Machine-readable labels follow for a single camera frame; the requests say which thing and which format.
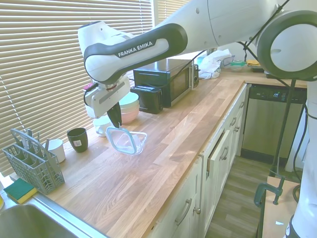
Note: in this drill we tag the stainless steel dishwasher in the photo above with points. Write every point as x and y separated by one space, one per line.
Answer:
265 124

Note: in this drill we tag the yellow cloth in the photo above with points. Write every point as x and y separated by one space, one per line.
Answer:
253 62

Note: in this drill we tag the black camera stand pole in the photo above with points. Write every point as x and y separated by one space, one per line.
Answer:
284 119

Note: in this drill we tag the stainless steel sink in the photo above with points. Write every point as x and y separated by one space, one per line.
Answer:
37 220

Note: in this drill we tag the wide beige window blind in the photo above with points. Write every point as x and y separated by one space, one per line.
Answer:
49 62

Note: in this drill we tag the black cup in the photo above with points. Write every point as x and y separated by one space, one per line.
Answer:
78 141

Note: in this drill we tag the black screw clamp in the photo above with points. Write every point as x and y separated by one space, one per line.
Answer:
260 191

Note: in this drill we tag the dark metal tin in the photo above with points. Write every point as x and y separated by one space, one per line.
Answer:
211 50

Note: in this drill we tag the white kitchen cabinet unit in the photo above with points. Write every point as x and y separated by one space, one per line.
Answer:
188 178

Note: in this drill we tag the white paper scrap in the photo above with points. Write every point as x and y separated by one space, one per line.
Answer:
280 222

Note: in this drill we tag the green and yellow sponge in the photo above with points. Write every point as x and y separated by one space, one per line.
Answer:
18 189

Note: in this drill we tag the black toaster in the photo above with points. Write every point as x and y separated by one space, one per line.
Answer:
148 101

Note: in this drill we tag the wooden mounting board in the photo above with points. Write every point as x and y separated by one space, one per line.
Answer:
277 215

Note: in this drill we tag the pale green bowl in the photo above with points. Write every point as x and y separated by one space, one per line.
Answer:
131 108

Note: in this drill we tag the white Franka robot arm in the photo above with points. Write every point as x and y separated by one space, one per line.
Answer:
153 47

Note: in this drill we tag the white plastic bag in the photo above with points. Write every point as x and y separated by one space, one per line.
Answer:
210 64

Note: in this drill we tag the dark rimmed clear container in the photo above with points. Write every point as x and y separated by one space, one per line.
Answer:
229 61

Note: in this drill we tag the black tray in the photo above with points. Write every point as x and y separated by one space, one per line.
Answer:
257 69

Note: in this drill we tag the container with green lid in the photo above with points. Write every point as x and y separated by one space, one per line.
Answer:
238 65

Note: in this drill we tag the blue box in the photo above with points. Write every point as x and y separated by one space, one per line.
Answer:
200 59

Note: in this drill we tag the pink bowl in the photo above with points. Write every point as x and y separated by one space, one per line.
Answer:
130 117

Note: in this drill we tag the mint green bowl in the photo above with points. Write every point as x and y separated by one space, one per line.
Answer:
131 100

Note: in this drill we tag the black microwave oven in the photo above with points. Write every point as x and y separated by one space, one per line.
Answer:
173 81

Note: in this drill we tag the yellow bottle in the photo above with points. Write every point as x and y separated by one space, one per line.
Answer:
1 200

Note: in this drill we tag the narrow beige window blind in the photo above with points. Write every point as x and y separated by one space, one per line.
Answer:
168 10

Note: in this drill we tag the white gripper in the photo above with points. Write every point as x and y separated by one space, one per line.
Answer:
106 99

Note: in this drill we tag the small black appliance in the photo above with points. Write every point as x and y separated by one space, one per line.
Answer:
196 74

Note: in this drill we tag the grey plastic cutlery basket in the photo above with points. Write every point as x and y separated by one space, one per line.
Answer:
37 171

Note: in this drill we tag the clear lid with teal seal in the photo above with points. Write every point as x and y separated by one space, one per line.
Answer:
116 138

